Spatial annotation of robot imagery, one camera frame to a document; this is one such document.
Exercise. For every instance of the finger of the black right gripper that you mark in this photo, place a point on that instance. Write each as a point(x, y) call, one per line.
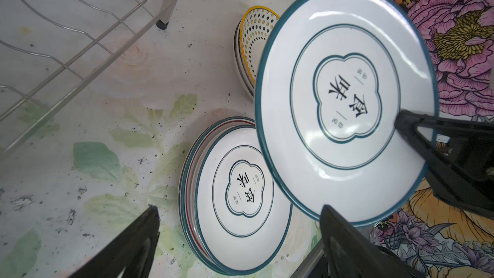
point(459, 156)

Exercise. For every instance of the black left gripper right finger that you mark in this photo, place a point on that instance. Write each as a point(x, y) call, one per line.
point(350, 254)

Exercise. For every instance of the silver metal dish rack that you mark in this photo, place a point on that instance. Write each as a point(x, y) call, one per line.
point(51, 50)

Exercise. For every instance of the white plate teal rim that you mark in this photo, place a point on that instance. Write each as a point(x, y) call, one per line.
point(241, 215)

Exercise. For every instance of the white plate yellow rim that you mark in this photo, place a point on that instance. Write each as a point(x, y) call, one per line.
point(254, 30)

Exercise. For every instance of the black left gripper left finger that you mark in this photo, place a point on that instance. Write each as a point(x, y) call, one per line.
point(131, 253)

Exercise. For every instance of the white plate grey swirl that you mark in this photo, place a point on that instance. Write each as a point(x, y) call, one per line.
point(184, 190)

